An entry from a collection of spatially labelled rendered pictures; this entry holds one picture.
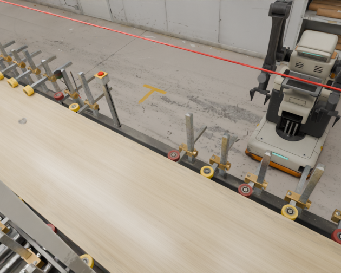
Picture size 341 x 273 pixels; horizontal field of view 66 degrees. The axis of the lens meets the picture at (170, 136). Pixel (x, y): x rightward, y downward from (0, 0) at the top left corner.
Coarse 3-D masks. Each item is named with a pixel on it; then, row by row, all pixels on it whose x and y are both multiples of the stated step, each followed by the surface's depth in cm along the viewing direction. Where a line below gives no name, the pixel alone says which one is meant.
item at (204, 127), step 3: (204, 126) 199; (201, 129) 197; (204, 129) 198; (198, 132) 195; (201, 132) 195; (195, 135) 193; (198, 135) 193; (195, 138) 192; (198, 138) 194; (195, 141) 192; (180, 153) 183; (183, 153) 183; (180, 156) 182; (183, 156) 184; (180, 159) 181; (177, 162) 178
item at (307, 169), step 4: (304, 168) 166; (308, 168) 164; (304, 172) 163; (308, 172) 163; (304, 176) 161; (300, 180) 159; (304, 180) 159; (300, 184) 158; (296, 188) 156; (300, 188) 156; (296, 192) 154; (292, 200) 151; (292, 204) 149
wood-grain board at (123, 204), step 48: (0, 96) 236; (0, 144) 195; (48, 144) 190; (96, 144) 185; (48, 192) 162; (96, 192) 158; (144, 192) 155; (192, 192) 152; (96, 240) 138; (144, 240) 136; (192, 240) 134; (240, 240) 131; (288, 240) 129
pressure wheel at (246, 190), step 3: (240, 186) 151; (243, 186) 152; (246, 186) 151; (249, 186) 151; (240, 189) 150; (243, 189) 150; (246, 189) 149; (249, 189) 150; (252, 189) 150; (240, 192) 149; (243, 192) 149; (246, 192) 149; (249, 192) 148; (243, 195) 148; (246, 195) 147; (249, 195) 147
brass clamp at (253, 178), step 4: (248, 172) 166; (252, 176) 164; (256, 176) 164; (244, 180) 166; (248, 180) 164; (252, 180) 162; (256, 180) 161; (264, 180) 161; (256, 184) 162; (260, 184) 159; (264, 184) 159; (260, 188) 162; (264, 188) 160
